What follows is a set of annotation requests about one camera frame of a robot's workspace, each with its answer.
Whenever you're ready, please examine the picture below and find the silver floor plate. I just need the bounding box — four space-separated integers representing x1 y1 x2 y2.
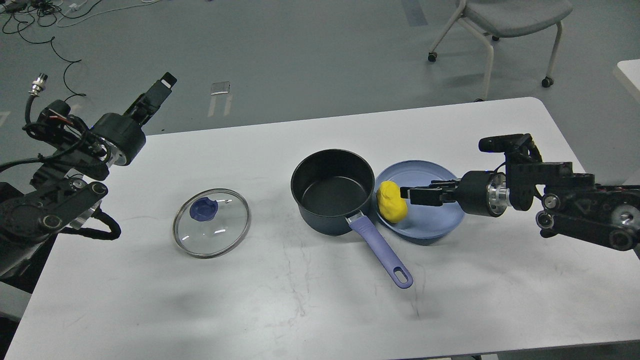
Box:
209 80 231 96

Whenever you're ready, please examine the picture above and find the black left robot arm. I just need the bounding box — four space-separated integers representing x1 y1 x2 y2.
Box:
0 72 178 280

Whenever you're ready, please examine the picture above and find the glass pot lid purple knob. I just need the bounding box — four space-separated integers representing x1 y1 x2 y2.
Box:
172 188 252 259

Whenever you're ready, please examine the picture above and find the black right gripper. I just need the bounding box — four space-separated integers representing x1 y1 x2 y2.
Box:
400 170 511 218

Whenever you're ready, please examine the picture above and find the white table at right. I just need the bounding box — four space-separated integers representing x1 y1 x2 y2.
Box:
613 59 640 103

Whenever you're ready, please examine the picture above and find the dark blue saucepan purple handle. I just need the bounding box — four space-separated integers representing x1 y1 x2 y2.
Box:
290 149 414 289

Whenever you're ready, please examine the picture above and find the white floor cable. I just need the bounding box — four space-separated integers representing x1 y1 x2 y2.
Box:
56 0 163 27

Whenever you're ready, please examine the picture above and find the yellow potato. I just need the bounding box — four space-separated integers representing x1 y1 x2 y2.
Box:
376 180 409 224

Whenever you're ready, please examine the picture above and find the grey office chair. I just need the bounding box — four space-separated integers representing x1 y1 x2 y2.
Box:
427 0 573 101

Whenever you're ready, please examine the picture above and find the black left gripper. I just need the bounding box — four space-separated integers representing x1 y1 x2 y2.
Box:
91 71 178 166

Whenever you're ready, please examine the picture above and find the black floor cable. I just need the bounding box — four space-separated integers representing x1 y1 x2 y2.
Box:
0 0 88 111

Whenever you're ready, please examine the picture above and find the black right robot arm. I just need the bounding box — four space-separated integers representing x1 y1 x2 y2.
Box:
400 133 640 251

